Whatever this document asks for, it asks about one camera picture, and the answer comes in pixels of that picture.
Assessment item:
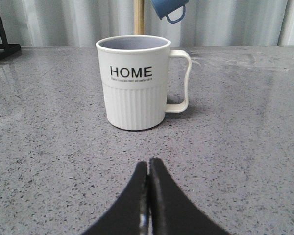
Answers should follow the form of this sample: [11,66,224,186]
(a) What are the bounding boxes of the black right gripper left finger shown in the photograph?
[83,161,149,235]

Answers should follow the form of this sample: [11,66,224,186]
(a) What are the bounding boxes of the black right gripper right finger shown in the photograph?
[149,158,229,235]

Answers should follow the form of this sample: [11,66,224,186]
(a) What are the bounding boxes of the white HOME mug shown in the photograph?
[96,35,192,131]

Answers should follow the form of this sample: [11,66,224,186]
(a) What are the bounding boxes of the blue enamel mug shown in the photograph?
[151,0,189,24]

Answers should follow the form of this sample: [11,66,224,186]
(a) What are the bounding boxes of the wooden mug tree stand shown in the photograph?
[133,0,145,35]

